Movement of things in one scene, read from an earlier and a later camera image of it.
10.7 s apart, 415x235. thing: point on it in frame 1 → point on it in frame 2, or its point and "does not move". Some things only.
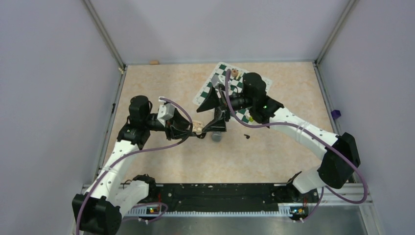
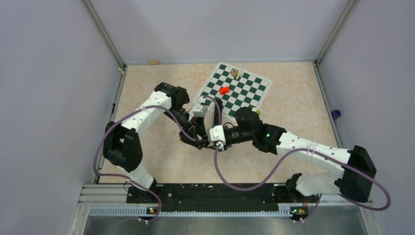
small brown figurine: [234, 72] does not move
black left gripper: [177, 127] → [197, 129]
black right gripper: [219, 123] → [226, 145]
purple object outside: [335, 114] does not move
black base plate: [220, 197] does not move
